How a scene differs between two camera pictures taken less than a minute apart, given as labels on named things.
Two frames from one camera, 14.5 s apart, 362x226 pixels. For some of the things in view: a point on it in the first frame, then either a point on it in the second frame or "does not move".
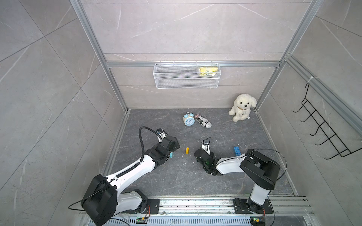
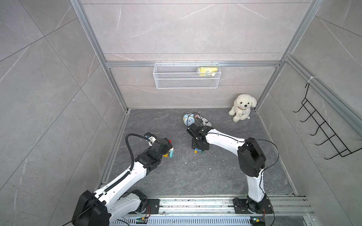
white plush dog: (241, 109) does not move
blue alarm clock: (189, 119) does not move
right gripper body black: (210, 155) to (195, 144)
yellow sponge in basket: (206, 71) does not move
